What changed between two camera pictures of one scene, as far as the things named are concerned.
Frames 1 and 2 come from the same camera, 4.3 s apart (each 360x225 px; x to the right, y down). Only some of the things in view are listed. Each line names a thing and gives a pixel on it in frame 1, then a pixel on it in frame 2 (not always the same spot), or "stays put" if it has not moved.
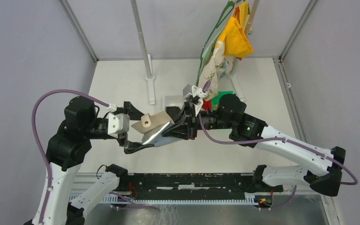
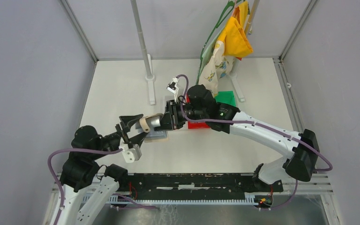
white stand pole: [147, 57] stays put
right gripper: [181, 131] -> [170, 121]
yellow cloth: [234, 35] stays put
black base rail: [163, 184] stays put
